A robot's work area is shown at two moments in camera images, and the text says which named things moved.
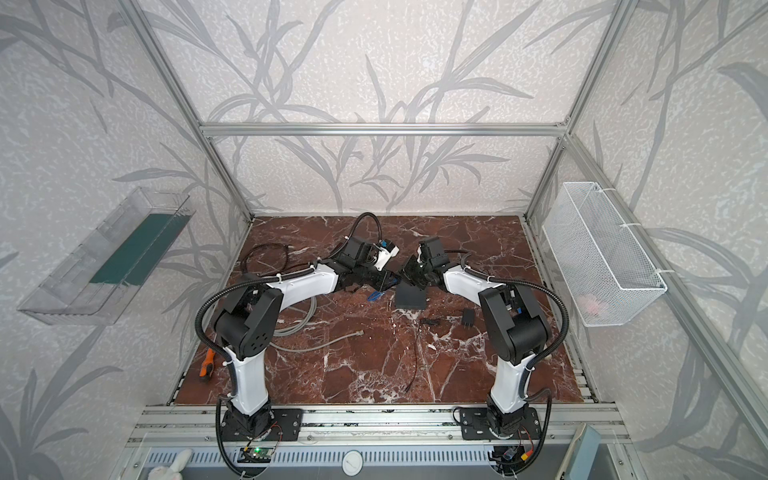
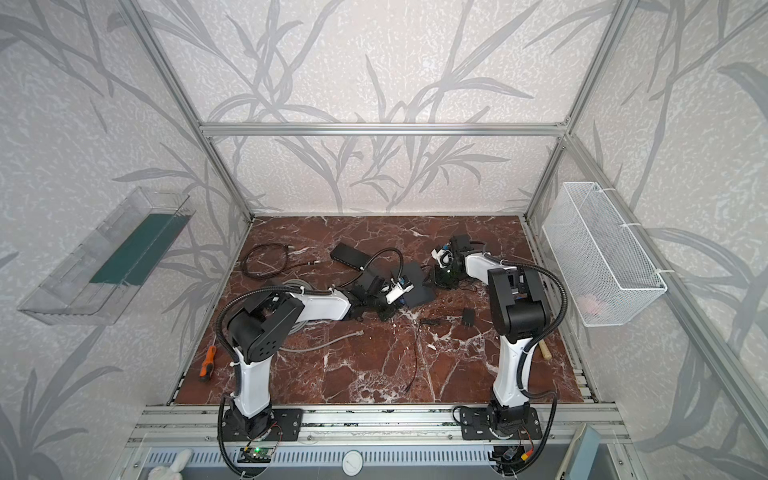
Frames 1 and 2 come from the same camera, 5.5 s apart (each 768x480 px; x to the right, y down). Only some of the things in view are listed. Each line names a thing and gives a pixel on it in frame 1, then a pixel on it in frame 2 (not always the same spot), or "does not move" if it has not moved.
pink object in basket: [591, 304] does not move
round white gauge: [352, 462] does not move
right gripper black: [417, 270] -> [445, 273]
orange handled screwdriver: [206, 369] does not move
